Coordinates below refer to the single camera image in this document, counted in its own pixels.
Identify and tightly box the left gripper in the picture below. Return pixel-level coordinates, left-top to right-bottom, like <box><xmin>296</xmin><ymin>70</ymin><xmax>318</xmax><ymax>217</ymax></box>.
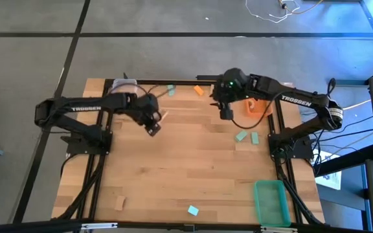
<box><xmin>128</xmin><ymin>93</ymin><xmax>168</xmax><ymax>126</ymax></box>

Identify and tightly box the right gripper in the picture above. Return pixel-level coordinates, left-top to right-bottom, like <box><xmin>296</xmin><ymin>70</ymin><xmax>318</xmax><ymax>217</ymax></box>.
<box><xmin>209</xmin><ymin>78</ymin><xmax>236</xmax><ymax>110</ymax></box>

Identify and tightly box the orange plastic bin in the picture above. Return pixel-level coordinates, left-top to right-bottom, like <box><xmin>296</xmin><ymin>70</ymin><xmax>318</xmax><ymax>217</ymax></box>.
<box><xmin>243</xmin><ymin>98</ymin><xmax>274</xmax><ymax>118</ymax></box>

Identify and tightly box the clear plastic bin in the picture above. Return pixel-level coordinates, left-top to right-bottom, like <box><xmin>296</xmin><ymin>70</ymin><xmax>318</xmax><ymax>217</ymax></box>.
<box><xmin>110</xmin><ymin>78</ymin><xmax>139</xmax><ymax>98</ymax></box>

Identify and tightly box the green plastic bin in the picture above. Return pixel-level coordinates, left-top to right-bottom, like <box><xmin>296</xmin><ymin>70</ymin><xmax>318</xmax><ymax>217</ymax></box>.
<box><xmin>253</xmin><ymin>180</ymin><xmax>292</xmax><ymax>228</ymax></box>

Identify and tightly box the white printed paper sheet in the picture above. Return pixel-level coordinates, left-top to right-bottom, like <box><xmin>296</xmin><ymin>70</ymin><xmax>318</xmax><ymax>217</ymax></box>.
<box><xmin>315</xmin><ymin>151</ymin><xmax>343</xmax><ymax>191</ymax></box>

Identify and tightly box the black diagonal beam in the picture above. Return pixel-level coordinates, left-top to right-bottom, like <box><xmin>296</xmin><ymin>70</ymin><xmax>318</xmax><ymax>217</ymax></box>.
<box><xmin>312</xmin><ymin>144</ymin><xmax>373</xmax><ymax>177</ymax></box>

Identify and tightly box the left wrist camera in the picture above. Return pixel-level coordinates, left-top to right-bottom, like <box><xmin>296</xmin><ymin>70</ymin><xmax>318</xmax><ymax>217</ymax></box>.
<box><xmin>145</xmin><ymin>122</ymin><xmax>162</xmax><ymax>137</ymax></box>

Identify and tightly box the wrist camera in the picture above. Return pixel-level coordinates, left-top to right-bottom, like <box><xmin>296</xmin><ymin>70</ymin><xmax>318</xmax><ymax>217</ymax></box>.
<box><xmin>145</xmin><ymin>122</ymin><xmax>162</xmax><ymax>137</ymax></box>
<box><xmin>219</xmin><ymin>108</ymin><xmax>235</xmax><ymax>121</ymax></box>

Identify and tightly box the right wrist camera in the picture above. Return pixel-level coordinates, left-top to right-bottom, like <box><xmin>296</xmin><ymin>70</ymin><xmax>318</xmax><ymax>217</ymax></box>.
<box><xmin>219</xmin><ymin>108</ymin><xmax>235</xmax><ymax>121</ymax></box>

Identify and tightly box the black aluminium table frame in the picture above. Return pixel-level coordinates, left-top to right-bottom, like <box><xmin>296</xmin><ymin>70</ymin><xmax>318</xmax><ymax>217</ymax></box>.
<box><xmin>52</xmin><ymin>78</ymin><xmax>325</xmax><ymax>233</ymax></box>

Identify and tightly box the black right camera cable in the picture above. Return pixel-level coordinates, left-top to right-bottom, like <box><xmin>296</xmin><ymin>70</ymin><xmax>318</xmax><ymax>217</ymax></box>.
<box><xmin>231</xmin><ymin>96</ymin><xmax>277</xmax><ymax>130</ymax></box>

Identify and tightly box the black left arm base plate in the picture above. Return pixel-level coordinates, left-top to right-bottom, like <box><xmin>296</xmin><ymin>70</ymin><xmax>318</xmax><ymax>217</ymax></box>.
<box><xmin>65</xmin><ymin>131</ymin><xmax>113</xmax><ymax>155</ymax></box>

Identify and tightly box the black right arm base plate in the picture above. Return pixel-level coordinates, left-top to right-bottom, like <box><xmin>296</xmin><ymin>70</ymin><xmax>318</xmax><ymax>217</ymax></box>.
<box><xmin>268</xmin><ymin>133</ymin><xmax>315</xmax><ymax>160</ymax></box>

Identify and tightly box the black cable bundle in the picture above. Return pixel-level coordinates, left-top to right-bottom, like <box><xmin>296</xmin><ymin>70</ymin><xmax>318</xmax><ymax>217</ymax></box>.
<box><xmin>276</xmin><ymin>158</ymin><xmax>324</xmax><ymax>226</ymax></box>
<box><xmin>56</xmin><ymin>154</ymin><xmax>107</xmax><ymax>221</ymax></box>

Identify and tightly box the white floor cable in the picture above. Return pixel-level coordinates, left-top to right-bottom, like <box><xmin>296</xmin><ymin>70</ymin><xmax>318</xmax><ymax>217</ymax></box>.
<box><xmin>245</xmin><ymin>0</ymin><xmax>301</xmax><ymax>24</ymax></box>

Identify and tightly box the silver metal bracket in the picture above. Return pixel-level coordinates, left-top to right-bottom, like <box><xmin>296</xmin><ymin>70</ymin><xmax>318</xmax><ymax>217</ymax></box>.
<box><xmin>81</xmin><ymin>222</ymin><xmax>119</xmax><ymax>231</ymax></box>
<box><xmin>260</xmin><ymin>226</ymin><xmax>299</xmax><ymax>233</ymax></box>

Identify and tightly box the yellow floor cable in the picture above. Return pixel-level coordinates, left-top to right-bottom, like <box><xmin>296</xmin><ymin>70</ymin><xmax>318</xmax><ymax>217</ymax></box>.
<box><xmin>280</xmin><ymin>0</ymin><xmax>324</xmax><ymax>16</ymax></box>

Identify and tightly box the pale power cable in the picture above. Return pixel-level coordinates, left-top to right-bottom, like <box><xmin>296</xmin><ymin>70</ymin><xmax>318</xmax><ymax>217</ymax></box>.
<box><xmin>343</xmin><ymin>98</ymin><xmax>372</xmax><ymax>111</ymax></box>

